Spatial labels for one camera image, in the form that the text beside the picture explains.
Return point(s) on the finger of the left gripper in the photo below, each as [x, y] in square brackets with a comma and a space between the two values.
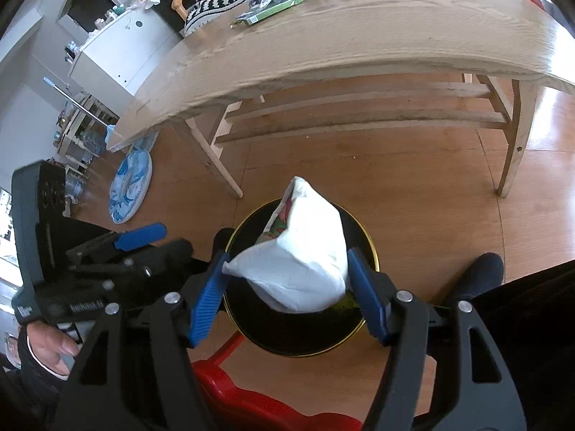
[138, 238]

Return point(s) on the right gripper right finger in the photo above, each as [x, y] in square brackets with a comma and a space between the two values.
[444, 371]

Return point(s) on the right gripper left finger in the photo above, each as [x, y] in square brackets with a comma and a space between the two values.
[133, 371]

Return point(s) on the white snack bag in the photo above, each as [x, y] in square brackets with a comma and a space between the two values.
[299, 262]

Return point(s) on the black round trash bin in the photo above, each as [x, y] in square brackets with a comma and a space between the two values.
[293, 335]

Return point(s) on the left hand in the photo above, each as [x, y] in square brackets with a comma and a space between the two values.
[48, 345]

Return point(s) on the blue round floor cushion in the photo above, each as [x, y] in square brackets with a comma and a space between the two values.
[129, 186]

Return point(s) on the red plastic stool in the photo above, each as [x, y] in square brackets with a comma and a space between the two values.
[235, 408]

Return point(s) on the right dark foot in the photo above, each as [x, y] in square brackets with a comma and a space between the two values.
[484, 274]

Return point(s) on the wooden shelf rack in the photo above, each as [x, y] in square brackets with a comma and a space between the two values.
[80, 133]

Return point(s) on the white cabinet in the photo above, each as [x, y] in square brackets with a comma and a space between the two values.
[117, 60]

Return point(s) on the black white striped sofa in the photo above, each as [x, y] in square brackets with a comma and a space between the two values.
[197, 13]

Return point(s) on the flat green white carton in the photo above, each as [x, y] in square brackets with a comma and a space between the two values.
[258, 14]

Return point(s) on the wooden table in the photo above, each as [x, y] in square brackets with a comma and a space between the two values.
[344, 65]

